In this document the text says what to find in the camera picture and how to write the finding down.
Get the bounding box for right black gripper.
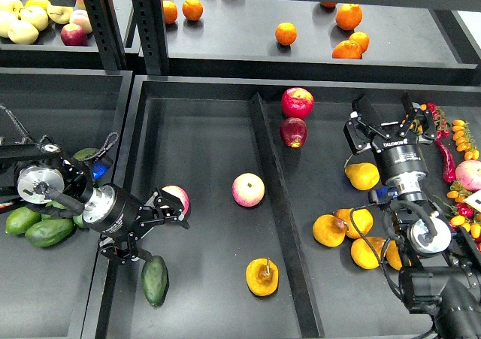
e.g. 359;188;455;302
343;93;437;186

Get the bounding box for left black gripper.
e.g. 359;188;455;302
82;183;190;265

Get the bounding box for dark green avocado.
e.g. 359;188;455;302
141;256;169;307

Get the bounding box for yellow pear with stem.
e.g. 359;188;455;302
245;258;279;297

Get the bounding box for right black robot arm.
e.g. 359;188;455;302
343;95;480;338

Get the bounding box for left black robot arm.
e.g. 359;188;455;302
1;106;189;265

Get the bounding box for yellow pear upper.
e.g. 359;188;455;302
343;155;380;191

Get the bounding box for yellow pear top of pile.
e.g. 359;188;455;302
334;208;374;239

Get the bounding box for yellow pear left of pile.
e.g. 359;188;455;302
312;214;346;247

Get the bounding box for yellow pear bottom of pile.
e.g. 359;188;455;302
350;237;385;270

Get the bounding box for pink apple left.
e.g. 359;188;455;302
162;185;189;215

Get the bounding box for pink apple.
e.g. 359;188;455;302
231;173;265;207
162;185;189;215

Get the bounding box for long red chili pepper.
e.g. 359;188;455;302
435;138;455;183

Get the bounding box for orange cherry tomato vine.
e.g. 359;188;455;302
451;120;480;160

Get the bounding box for orange on shelf front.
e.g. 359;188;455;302
331;40;362;59

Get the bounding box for orange on shelf right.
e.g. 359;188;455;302
349;32;371;53

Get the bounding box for black centre tray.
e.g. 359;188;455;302
96;77;480;338

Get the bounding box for black tray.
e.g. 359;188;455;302
1;68;132;338
96;77;480;338

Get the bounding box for pink apple right edge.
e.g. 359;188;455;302
455;159;480;192

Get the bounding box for bright red apple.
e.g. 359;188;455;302
281;87;314;120

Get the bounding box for dark red apple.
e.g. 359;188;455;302
280;117;307;149

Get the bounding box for pink apple centre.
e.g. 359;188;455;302
231;173;265;207

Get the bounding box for large orange on shelf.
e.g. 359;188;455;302
335;4;363;31

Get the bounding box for black left tray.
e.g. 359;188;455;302
1;68;132;338

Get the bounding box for black tray divider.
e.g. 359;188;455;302
247;91;325;338

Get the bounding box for orange on shelf centre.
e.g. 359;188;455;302
275;22;298;46

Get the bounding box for red apple on shelf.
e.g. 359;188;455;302
60;23;88;47

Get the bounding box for orange on shelf far left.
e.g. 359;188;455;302
162;0;178;25

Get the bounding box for pale peach apple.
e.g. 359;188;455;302
69;9;92;35

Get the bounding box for pale yellow apple front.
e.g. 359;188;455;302
7;20;39;44

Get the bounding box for pale yellow apple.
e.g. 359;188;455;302
20;5;49;32
7;20;39;44

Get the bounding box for pale yellow apple middle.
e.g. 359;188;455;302
20;5;49;32

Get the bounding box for black shelf upright post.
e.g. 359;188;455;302
83;0;127;71

